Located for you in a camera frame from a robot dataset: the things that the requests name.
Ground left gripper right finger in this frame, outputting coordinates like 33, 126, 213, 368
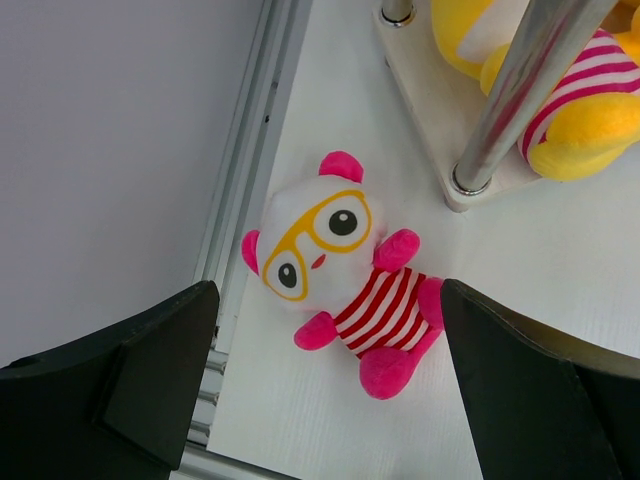
441, 279, 639, 479

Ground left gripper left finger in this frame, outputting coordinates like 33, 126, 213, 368
1, 281, 219, 479

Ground pink plush near left arm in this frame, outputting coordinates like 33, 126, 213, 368
241, 151, 444, 400

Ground white two-tier shelf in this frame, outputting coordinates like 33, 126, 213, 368
373, 1, 615, 212

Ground yellow plush lower shelf left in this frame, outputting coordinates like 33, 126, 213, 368
431, 0, 639, 181

